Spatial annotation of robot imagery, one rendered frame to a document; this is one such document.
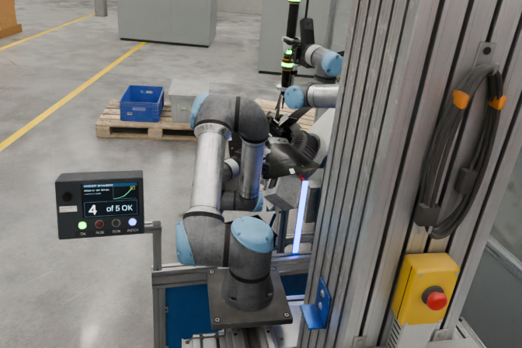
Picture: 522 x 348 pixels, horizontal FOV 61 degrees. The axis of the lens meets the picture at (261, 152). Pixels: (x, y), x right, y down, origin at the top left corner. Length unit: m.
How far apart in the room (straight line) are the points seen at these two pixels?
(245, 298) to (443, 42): 0.85
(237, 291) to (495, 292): 1.07
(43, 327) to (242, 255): 1.79
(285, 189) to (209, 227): 0.79
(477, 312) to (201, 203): 1.27
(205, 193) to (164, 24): 8.01
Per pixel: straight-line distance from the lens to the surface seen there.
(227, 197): 1.64
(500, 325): 2.00
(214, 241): 1.19
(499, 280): 1.95
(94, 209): 1.49
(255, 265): 1.22
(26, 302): 2.99
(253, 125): 1.38
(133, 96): 5.42
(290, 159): 1.79
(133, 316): 2.77
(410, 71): 0.71
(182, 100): 4.75
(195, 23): 9.04
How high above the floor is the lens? 1.95
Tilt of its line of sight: 25 degrees down
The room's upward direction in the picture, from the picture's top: 5 degrees clockwise
